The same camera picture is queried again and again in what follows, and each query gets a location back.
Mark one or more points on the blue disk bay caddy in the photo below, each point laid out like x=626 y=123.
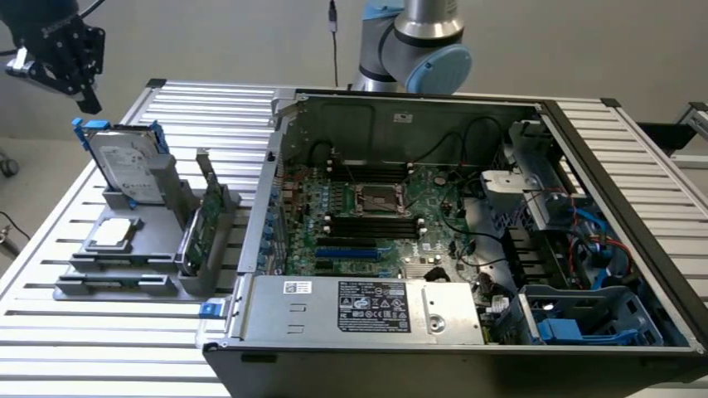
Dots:
x=557 y=331

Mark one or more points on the grey blue disk bay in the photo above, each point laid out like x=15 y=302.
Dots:
x=609 y=311

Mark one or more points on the silver coin battery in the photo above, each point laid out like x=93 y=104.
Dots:
x=441 y=180

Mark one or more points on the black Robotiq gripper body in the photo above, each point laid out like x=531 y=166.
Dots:
x=53 y=39

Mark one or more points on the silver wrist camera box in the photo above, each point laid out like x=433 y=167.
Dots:
x=21 y=66

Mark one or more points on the blue expansion slot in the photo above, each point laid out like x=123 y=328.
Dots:
x=351 y=251

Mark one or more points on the blue case latch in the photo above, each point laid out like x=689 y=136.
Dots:
x=213 y=311

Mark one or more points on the black RAM slot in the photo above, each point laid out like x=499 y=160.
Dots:
x=371 y=168
x=371 y=163
x=377 y=229
x=377 y=235
x=377 y=224
x=377 y=218

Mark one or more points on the metal optical drive cage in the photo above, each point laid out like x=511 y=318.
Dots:
x=526 y=182

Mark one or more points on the silver chipset heat sink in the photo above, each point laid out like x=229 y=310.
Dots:
x=423 y=272

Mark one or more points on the grey parts rack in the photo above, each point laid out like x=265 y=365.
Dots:
x=166 y=232

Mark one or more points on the metal CPU socket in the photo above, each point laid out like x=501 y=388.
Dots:
x=377 y=200

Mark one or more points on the green motherboard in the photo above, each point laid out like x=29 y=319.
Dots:
x=431 y=232

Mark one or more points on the chair caster wheel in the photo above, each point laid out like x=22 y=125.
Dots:
x=9 y=165

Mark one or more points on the grey power supply unit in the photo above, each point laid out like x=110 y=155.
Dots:
x=359 y=309

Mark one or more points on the black expansion slot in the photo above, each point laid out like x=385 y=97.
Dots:
x=349 y=242

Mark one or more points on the black open PC case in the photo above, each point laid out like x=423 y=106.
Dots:
x=431 y=365

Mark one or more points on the hard disk in blue carrier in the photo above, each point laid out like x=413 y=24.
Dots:
x=129 y=166

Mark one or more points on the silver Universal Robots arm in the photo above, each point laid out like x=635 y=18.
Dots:
x=421 y=37

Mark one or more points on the green graphics card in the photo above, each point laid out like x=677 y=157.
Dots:
x=206 y=224

